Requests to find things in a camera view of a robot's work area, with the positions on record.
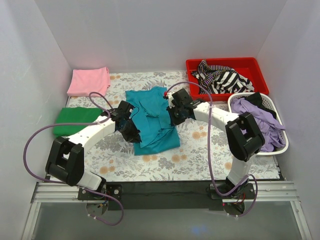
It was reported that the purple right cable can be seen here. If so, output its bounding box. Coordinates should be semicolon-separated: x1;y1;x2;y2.
163;81;258;218

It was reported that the teal t-shirt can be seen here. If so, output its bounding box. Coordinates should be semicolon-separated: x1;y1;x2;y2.
125;86;181;156

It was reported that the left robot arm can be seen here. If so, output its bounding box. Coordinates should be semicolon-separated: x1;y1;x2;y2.
45;100;141;200

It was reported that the black garment in basket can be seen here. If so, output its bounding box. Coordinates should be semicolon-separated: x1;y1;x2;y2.
245;92;277;119

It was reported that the floral patterned table mat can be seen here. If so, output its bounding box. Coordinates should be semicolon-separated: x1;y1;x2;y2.
49;71;281;182

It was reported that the black white striped shirt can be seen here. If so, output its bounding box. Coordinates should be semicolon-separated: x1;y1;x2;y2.
191;59;255;94

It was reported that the lavender shirt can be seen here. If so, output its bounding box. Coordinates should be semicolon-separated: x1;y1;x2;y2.
230;98;286;153

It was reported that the folded pink shirt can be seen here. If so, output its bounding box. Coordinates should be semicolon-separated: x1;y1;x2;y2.
67;67;111;97

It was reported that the aluminium rail frame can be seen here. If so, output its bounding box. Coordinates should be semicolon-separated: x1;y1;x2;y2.
32;180;300;203

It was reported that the white perforated laundry basket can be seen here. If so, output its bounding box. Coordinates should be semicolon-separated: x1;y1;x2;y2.
227;92;289;156

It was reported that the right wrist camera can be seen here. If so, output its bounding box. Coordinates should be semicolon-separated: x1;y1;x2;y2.
163;91;176;109

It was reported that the folded green shirt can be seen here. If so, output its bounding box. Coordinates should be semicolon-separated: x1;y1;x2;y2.
53;107;103;137

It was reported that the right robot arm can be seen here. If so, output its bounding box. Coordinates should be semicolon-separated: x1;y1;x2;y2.
163;88;265;199

